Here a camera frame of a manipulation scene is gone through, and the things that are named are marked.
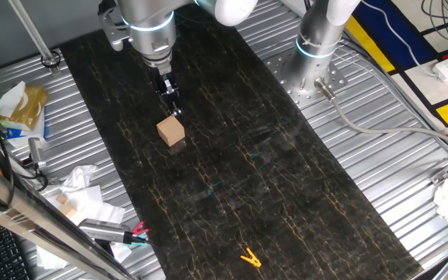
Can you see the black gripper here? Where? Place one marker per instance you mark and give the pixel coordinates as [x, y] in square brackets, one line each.
[163, 79]

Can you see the light wooden cube block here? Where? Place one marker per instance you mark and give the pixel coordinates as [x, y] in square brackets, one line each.
[169, 131]

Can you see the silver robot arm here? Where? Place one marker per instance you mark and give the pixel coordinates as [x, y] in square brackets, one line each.
[152, 23]

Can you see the tiny wooden block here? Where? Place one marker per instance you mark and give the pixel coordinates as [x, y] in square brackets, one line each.
[61, 199]

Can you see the small wooden block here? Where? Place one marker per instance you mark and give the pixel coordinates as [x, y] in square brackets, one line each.
[68, 211]

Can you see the colour block pattern cloth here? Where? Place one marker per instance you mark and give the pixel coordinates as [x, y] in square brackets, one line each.
[395, 43]

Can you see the black marble pattern mat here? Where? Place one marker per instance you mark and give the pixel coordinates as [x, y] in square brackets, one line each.
[247, 175]

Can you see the crumpled white tissue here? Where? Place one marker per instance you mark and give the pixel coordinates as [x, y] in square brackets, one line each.
[78, 177]

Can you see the white paper sheet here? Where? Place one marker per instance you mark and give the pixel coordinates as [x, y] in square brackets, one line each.
[92, 206]

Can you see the red clip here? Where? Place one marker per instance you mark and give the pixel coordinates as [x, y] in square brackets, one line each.
[138, 228]

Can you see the teal clip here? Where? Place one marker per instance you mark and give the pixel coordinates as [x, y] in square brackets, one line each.
[143, 232]

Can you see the aluminium pole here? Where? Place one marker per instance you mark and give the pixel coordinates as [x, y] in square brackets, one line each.
[33, 37]

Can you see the blue and white tissue pack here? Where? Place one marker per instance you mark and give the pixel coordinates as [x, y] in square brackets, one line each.
[22, 134]

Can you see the white tissue sheet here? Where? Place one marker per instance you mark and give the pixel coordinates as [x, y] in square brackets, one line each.
[10, 101]

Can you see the yellow clothespin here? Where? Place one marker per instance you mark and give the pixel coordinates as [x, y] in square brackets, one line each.
[252, 260]

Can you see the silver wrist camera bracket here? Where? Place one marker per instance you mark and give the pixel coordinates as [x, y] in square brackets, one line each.
[115, 35]

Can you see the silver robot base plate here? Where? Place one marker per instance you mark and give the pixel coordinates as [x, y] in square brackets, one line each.
[278, 68]

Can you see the small silver camera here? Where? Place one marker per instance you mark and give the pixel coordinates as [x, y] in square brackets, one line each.
[36, 151]

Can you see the aluminium frame beam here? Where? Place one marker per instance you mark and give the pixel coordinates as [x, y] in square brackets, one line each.
[14, 210]

